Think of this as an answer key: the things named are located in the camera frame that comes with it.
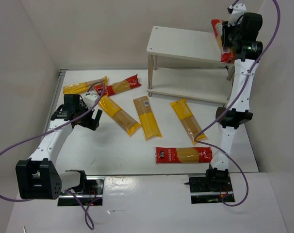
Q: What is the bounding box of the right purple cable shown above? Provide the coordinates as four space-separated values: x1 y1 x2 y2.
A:
195 0 281 206

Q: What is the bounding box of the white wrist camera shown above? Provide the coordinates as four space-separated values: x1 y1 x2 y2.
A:
83 93 98 108
227 3 246 27

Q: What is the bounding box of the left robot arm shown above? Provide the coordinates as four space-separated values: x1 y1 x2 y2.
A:
16 93 102 200

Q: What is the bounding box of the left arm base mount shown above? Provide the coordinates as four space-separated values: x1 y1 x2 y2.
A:
57 176 105 207

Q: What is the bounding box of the yellow spaghetti bag right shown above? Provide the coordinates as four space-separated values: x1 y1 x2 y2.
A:
170 99 207 145

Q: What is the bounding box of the yellow spaghetti bag top left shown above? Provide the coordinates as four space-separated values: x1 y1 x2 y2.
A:
63 76 108 94

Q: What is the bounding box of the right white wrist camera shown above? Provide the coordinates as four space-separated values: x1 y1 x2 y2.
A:
227 3 246 27

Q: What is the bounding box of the yellow spaghetti bag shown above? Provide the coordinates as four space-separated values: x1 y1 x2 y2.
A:
63 76 108 94
170 99 207 145
99 95 141 136
133 96 162 140

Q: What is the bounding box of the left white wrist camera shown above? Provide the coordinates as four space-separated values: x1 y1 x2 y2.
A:
83 93 98 108

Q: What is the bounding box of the aluminium table edge rail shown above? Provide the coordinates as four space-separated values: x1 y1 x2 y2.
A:
44 69 67 132

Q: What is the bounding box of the red spaghetti bag with label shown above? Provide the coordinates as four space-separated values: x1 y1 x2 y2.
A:
211 19 235 64

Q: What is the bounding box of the yellow spaghetti bag centre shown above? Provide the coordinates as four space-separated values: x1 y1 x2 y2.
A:
133 96 162 140

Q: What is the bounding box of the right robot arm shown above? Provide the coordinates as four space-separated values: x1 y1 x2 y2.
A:
206 13 263 191

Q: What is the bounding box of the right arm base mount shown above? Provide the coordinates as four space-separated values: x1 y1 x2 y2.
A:
185 176 235 204

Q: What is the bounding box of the white two-tier shelf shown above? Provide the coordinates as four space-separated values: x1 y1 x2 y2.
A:
147 26 232 104

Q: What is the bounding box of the red spaghetti bag front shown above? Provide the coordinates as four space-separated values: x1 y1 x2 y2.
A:
156 147 212 164

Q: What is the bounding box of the red spaghetti bag top centre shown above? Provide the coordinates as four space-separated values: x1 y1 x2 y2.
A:
104 74 141 96

